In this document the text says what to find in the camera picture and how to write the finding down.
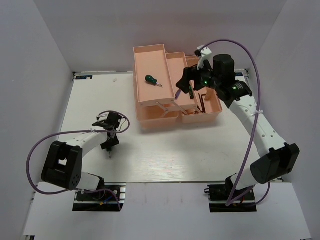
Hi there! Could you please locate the blue red screwdriver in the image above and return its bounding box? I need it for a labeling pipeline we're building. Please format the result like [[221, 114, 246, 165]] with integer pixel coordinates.
[[174, 89, 182, 100]]

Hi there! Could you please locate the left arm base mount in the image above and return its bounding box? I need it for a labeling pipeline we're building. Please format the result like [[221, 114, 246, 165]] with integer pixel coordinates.
[[72, 183, 126, 213]]

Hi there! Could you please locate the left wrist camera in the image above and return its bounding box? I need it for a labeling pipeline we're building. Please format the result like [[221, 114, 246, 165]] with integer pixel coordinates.
[[96, 112, 109, 122]]

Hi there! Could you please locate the stubby green screwdriver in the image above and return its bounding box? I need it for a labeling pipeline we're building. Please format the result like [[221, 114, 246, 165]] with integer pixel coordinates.
[[145, 75, 163, 88]]

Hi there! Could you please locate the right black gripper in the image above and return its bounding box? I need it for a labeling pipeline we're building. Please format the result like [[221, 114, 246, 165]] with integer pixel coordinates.
[[175, 58, 221, 94]]

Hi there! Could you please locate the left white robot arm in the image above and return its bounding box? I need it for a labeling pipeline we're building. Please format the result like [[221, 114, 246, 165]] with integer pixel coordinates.
[[41, 111, 123, 200]]

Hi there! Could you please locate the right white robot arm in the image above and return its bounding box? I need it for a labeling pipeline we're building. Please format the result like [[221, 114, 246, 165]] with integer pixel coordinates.
[[176, 54, 300, 200]]

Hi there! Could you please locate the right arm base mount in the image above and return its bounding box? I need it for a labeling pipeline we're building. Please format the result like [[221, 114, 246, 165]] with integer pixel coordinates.
[[204, 184, 257, 213]]

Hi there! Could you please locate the large brown hex key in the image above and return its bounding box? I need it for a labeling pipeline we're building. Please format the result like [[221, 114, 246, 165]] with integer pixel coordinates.
[[198, 93, 207, 114]]

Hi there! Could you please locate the left blue label sticker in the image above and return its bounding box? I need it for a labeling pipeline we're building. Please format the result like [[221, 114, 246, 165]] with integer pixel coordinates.
[[75, 75, 93, 80]]

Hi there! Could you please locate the pink plastic tool box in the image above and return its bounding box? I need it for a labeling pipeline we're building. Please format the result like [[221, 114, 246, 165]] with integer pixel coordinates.
[[133, 44, 223, 129]]

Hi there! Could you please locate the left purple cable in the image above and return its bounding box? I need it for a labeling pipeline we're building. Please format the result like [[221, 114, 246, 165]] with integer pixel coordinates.
[[26, 110, 131, 212]]

